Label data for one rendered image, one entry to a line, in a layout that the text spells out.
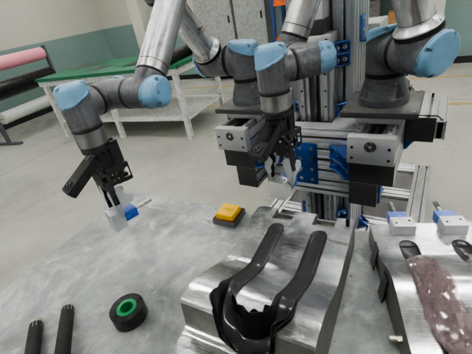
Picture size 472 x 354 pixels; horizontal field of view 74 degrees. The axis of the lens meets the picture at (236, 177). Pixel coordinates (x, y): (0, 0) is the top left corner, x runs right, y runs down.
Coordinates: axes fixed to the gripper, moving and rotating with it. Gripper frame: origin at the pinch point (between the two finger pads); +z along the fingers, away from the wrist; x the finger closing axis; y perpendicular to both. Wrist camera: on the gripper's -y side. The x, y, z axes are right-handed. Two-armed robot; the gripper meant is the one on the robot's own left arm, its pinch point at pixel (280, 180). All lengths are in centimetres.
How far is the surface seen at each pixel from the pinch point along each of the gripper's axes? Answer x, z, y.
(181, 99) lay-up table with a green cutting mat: 245, 43, 164
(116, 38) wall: 705, -15, 379
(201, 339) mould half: -8.5, 8.6, -43.2
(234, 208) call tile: 15.2, 11.1, -5.3
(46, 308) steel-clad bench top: 37, 14, -58
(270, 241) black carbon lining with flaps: -6.3, 6.8, -15.8
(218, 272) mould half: -4.3, 3.1, -32.2
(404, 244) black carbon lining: -32.2, 10.2, 1.0
